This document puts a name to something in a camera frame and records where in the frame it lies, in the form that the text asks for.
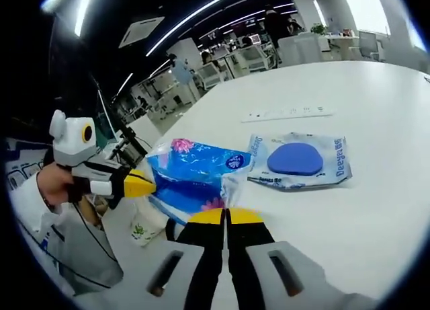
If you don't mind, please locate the ceiling air vent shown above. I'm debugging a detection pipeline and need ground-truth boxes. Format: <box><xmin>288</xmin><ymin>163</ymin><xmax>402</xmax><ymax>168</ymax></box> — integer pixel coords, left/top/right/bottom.
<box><xmin>119</xmin><ymin>15</ymin><xmax>165</xmax><ymax>48</ymax></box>

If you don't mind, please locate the printed paper cup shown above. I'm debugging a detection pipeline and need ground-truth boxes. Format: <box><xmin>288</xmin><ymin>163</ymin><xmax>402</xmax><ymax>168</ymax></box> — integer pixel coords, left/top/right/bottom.
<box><xmin>130</xmin><ymin>202</ymin><xmax>169</xmax><ymax>247</ymax></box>

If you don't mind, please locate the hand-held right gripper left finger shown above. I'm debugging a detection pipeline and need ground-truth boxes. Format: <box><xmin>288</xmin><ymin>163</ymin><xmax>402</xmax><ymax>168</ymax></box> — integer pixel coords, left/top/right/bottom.
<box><xmin>117</xmin><ymin>208</ymin><xmax>226</xmax><ymax>310</ymax></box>

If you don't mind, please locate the blue tissue pack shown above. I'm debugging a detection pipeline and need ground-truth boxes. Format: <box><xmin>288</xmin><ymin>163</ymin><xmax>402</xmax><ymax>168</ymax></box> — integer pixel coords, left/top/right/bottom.
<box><xmin>146</xmin><ymin>137</ymin><xmax>253</xmax><ymax>223</ymax></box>

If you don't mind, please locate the white chair back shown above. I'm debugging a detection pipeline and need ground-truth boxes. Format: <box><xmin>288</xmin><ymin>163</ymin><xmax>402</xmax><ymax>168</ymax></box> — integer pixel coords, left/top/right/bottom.
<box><xmin>278</xmin><ymin>34</ymin><xmax>323</xmax><ymax>67</ymax></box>

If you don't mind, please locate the white mesh office chair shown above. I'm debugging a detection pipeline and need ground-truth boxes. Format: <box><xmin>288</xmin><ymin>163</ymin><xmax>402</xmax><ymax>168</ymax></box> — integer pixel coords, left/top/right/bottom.
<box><xmin>240</xmin><ymin>47</ymin><xmax>266</xmax><ymax>72</ymax></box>
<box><xmin>198</xmin><ymin>63</ymin><xmax>224</xmax><ymax>89</ymax></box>

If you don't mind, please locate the blue white wall poster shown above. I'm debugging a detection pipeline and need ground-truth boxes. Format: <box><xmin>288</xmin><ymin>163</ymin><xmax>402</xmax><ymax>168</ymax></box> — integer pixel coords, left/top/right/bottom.
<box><xmin>7</xmin><ymin>155</ymin><xmax>38</xmax><ymax>190</ymax></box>

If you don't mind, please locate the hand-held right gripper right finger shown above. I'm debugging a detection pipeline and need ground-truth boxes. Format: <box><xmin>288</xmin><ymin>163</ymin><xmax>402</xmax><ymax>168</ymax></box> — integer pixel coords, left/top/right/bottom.
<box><xmin>225</xmin><ymin>207</ymin><xmax>363</xmax><ymax>310</ymax></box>

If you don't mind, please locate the computer monitor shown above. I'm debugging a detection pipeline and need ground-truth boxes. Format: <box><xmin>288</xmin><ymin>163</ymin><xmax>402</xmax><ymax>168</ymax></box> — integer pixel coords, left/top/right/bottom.
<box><xmin>95</xmin><ymin>87</ymin><xmax>118</xmax><ymax>149</ymax></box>

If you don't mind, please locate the clear packet with blue pad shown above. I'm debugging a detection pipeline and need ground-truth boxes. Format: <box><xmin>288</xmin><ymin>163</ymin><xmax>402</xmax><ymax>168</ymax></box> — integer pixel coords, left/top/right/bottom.
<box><xmin>247</xmin><ymin>131</ymin><xmax>353</xmax><ymax>192</ymax></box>

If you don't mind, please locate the white power strip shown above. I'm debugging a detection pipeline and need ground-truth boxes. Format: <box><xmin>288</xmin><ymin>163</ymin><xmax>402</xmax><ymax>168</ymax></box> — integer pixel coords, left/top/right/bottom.
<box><xmin>241</xmin><ymin>105</ymin><xmax>337</xmax><ymax>124</ymax></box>

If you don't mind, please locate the grey office chair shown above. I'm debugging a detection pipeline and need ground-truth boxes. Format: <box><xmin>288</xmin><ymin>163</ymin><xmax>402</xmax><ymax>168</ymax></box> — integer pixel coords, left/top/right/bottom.
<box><xmin>357</xmin><ymin>30</ymin><xmax>379</xmax><ymax>61</ymax></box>

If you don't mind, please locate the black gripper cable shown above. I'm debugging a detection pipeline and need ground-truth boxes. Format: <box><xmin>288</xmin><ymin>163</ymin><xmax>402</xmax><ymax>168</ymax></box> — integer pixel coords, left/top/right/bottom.
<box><xmin>75</xmin><ymin>202</ymin><xmax>122</xmax><ymax>288</ymax></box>

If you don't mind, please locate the long curved ceiling light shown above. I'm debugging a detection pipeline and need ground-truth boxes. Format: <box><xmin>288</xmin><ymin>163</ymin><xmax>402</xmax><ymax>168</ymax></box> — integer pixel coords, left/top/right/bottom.
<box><xmin>146</xmin><ymin>0</ymin><xmax>286</xmax><ymax>57</ymax></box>

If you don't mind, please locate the person's left hand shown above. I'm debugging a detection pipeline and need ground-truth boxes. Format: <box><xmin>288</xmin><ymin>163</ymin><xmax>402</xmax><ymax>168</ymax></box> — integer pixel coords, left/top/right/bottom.
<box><xmin>36</xmin><ymin>162</ymin><xmax>75</xmax><ymax>209</ymax></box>

